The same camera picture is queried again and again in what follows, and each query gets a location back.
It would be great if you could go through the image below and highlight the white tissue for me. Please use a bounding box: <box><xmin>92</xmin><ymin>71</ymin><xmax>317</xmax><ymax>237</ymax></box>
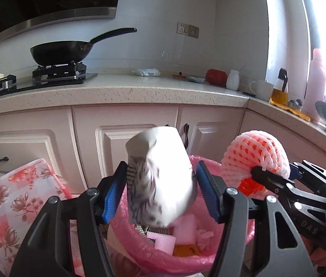
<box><xmin>196</xmin><ymin>229</ymin><xmax>215</xmax><ymax>249</ymax></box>

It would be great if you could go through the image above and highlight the speckled stone countertop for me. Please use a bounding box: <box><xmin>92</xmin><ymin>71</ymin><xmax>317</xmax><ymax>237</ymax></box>
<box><xmin>0</xmin><ymin>73</ymin><xmax>326</xmax><ymax>148</ymax></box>

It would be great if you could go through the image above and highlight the white mug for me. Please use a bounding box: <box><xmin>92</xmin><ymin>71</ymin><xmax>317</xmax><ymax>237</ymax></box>
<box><xmin>249</xmin><ymin>80</ymin><xmax>274</xmax><ymax>102</ymax></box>

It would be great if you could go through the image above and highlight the red pot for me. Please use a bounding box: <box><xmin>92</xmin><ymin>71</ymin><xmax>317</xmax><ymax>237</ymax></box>
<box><xmin>205</xmin><ymin>69</ymin><xmax>227</xmax><ymax>87</ymax></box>

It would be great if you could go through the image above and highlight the white foam block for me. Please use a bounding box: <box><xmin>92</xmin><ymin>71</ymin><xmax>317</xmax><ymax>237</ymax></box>
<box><xmin>174</xmin><ymin>215</ymin><xmax>198</xmax><ymax>244</ymax></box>
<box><xmin>147</xmin><ymin>231</ymin><xmax>176</xmax><ymax>254</ymax></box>

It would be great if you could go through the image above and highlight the white plastic bag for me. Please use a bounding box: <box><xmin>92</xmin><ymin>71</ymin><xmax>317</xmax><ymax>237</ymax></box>
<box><xmin>131</xmin><ymin>68</ymin><xmax>161</xmax><ymax>77</ymax></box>

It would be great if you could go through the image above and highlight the waste bin with pink bag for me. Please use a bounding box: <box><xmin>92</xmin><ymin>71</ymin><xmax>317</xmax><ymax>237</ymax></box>
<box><xmin>109</xmin><ymin>154</ymin><xmax>257</xmax><ymax>274</ymax></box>

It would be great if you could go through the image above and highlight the black wok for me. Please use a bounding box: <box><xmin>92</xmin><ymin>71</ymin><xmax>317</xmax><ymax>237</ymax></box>
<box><xmin>30</xmin><ymin>28</ymin><xmax>137</xmax><ymax>65</ymax></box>

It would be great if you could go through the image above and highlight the black range hood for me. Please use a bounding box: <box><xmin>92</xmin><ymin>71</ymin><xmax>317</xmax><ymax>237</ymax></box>
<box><xmin>0</xmin><ymin>0</ymin><xmax>124</xmax><ymax>41</ymax></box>

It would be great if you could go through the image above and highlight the beige wall socket panel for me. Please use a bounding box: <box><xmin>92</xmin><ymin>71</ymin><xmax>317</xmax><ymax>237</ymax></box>
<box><xmin>177</xmin><ymin>21</ymin><xmax>200</xmax><ymax>39</ymax></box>

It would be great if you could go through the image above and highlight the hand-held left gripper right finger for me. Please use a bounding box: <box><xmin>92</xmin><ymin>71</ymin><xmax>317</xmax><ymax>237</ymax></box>
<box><xmin>196</xmin><ymin>160</ymin><xmax>317</xmax><ymax>277</ymax></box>

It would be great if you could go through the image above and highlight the black gas stove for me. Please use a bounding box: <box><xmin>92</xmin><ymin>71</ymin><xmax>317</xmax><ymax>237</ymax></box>
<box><xmin>0</xmin><ymin>62</ymin><xmax>98</xmax><ymax>103</ymax></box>

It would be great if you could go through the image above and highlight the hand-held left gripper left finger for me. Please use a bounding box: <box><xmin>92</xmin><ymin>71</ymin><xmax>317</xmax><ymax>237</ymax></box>
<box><xmin>9</xmin><ymin>160</ymin><xmax>129</xmax><ymax>277</ymax></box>

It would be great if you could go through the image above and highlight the white ceramic jar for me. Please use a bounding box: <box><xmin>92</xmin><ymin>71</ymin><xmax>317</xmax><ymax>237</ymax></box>
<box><xmin>226</xmin><ymin>69</ymin><xmax>241</xmax><ymax>90</ymax></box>

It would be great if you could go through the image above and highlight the yellow snack packet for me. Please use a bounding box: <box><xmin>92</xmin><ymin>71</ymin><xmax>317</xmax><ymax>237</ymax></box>
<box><xmin>173</xmin><ymin>244</ymin><xmax>201</xmax><ymax>257</ymax></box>

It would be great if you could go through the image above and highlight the yellow mat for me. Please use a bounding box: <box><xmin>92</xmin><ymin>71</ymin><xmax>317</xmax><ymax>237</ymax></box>
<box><xmin>268</xmin><ymin>99</ymin><xmax>312</xmax><ymax>122</ymax></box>

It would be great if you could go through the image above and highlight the large pink fruit foam net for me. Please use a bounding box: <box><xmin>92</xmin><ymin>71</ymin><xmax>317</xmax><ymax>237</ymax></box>
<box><xmin>220</xmin><ymin>131</ymin><xmax>291</xmax><ymax>199</ymax></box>

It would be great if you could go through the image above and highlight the glass oil bottle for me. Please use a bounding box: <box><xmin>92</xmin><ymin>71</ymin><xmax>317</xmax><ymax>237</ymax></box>
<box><xmin>269</xmin><ymin>68</ymin><xmax>290</xmax><ymax>106</ymax></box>

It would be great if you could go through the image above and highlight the pink bottle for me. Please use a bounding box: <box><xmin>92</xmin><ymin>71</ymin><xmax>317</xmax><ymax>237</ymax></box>
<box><xmin>303</xmin><ymin>48</ymin><xmax>326</xmax><ymax>122</ymax></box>

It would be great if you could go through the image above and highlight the white paper cup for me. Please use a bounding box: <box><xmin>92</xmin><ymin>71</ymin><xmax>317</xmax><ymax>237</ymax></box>
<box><xmin>125</xmin><ymin>126</ymin><xmax>198</xmax><ymax>228</ymax></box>

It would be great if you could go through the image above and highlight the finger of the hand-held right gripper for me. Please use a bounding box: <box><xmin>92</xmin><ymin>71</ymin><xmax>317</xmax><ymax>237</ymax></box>
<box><xmin>251</xmin><ymin>165</ymin><xmax>296</xmax><ymax>200</ymax></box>
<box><xmin>290</xmin><ymin>159</ymin><xmax>326</xmax><ymax>189</ymax></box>

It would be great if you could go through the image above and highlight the floral pink tablecloth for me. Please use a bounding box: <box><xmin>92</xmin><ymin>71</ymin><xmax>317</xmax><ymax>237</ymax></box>
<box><xmin>0</xmin><ymin>158</ymin><xmax>140</xmax><ymax>277</ymax></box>

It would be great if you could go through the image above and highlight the green patterned wrapper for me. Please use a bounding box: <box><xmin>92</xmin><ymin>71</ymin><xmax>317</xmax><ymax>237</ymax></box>
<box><xmin>134</xmin><ymin>224</ymin><xmax>149</xmax><ymax>238</ymax></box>

